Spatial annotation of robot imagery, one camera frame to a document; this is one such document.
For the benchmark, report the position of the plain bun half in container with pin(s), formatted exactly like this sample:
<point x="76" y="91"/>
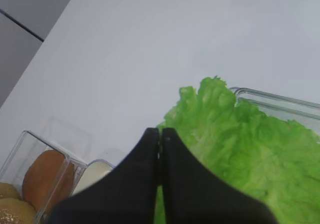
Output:
<point x="48" y="180"/>

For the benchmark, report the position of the green lettuce leaf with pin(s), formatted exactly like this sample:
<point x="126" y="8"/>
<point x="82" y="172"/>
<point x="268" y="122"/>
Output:
<point x="289" y="188"/>

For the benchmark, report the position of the clear lettuce and cheese container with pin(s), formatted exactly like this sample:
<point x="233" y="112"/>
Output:
<point x="262" y="123"/>

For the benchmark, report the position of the left sesame top bun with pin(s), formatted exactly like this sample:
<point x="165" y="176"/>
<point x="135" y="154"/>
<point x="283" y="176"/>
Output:
<point x="9" y="191"/>

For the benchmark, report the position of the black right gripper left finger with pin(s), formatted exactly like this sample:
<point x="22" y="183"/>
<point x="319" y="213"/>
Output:
<point x="125" y="195"/>

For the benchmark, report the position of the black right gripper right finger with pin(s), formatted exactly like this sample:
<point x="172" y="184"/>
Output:
<point x="192" y="194"/>

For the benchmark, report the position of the clear bun container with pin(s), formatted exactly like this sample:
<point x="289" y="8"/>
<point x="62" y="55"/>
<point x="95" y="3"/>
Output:
<point x="26" y="150"/>

